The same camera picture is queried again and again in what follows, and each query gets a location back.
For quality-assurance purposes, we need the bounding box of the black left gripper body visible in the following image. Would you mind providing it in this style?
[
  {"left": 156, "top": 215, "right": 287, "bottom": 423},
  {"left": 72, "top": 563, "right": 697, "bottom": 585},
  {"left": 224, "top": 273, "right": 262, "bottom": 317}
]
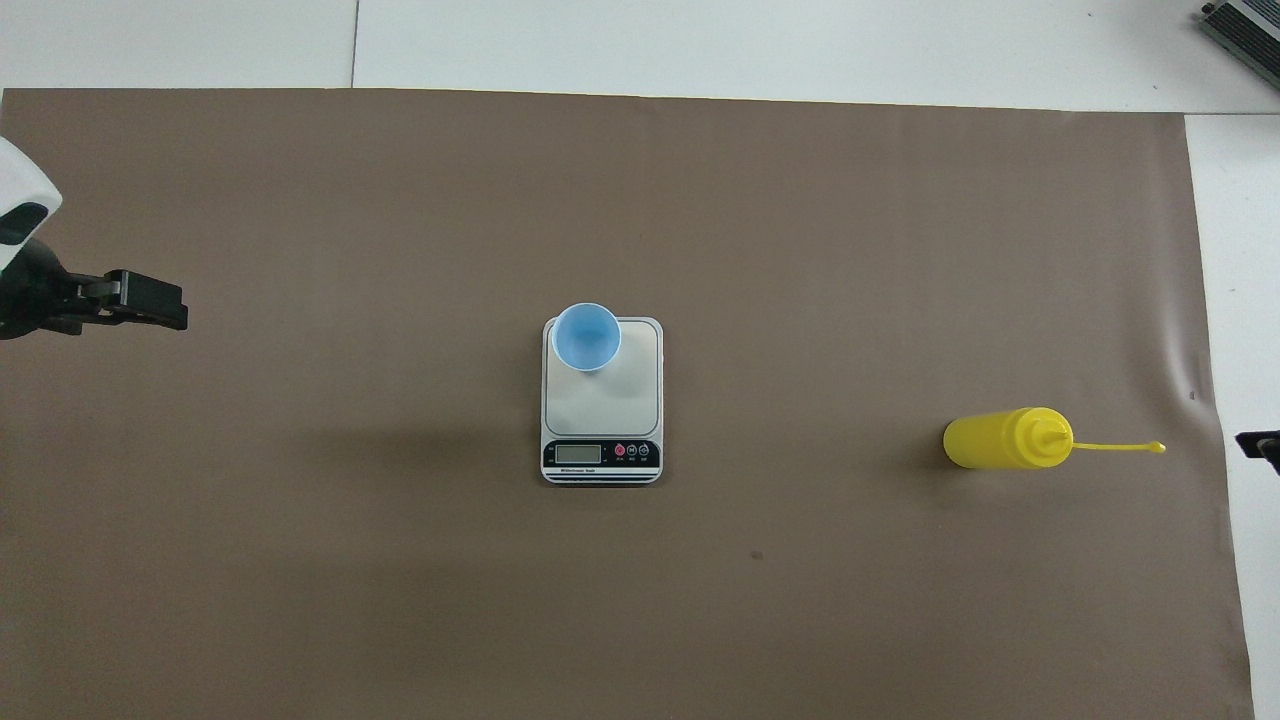
[{"left": 0, "top": 240, "right": 106, "bottom": 341}]

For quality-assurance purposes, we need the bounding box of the yellow squeeze bottle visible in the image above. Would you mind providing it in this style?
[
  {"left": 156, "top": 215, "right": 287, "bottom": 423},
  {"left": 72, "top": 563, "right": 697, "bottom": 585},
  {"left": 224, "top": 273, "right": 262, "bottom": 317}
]
[{"left": 943, "top": 406, "right": 1167, "bottom": 471}]

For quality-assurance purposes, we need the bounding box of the light blue plastic cup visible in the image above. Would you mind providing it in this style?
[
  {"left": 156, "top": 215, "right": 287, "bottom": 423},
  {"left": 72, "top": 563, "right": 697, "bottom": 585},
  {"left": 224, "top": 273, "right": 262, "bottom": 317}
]
[{"left": 551, "top": 302, "right": 623, "bottom": 374}]

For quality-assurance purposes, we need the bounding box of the silver digital kitchen scale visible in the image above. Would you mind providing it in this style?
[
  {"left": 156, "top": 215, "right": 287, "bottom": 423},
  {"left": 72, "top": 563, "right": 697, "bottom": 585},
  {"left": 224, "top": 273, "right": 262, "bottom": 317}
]
[{"left": 541, "top": 316, "right": 665, "bottom": 487}]

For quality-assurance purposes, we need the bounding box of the grey ribbed metal device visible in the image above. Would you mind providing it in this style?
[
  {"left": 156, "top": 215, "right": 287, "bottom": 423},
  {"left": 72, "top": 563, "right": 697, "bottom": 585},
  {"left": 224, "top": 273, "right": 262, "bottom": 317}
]
[{"left": 1200, "top": 0, "right": 1280, "bottom": 69}]

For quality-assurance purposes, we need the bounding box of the brown paper table mat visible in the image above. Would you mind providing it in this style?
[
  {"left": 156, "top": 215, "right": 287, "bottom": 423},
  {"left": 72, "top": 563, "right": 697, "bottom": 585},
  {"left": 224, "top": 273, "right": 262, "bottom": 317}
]
[{"left": 0, "top": 88, "right": 1256, "bottom": 720}]

